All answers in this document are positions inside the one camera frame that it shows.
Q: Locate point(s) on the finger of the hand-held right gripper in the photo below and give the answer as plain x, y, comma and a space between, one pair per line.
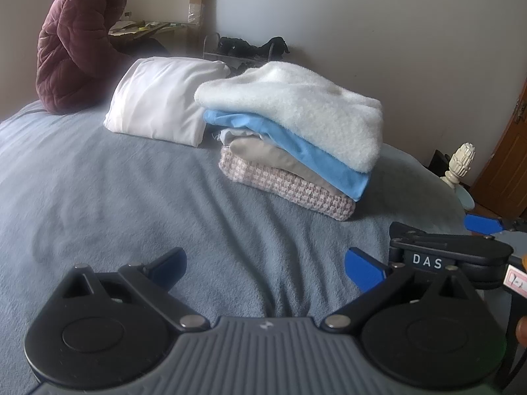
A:
483, 224

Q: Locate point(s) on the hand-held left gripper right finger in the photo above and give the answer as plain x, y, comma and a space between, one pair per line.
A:
364, 269

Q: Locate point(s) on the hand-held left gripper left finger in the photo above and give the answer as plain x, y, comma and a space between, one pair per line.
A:
171, 267

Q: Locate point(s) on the cream fleece sweater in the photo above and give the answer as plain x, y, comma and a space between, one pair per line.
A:
296, 107

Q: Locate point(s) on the person's right hand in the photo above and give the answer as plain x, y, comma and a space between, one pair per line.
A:
523, 331

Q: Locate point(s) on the brown wooden door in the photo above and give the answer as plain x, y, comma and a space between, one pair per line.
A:
510, 164

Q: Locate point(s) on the cream bedpost finial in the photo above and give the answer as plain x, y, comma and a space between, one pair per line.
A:
459, 160

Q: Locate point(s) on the grey bed blanket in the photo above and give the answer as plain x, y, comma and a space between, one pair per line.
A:
123, 197

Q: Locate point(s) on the pink houndstooth garment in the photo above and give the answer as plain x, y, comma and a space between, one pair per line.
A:
296, 191

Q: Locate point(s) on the light blue folded garment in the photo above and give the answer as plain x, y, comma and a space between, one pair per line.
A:
329, 164

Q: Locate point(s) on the beige folded garment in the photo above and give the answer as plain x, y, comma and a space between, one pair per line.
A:
271, 158

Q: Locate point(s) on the pale grey folded garment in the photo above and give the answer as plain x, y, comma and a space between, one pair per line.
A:
236, 133

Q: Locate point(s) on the white folded quilt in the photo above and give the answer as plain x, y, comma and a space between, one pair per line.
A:
156, 98

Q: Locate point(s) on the glass table with papers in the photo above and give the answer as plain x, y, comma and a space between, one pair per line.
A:
156, 26

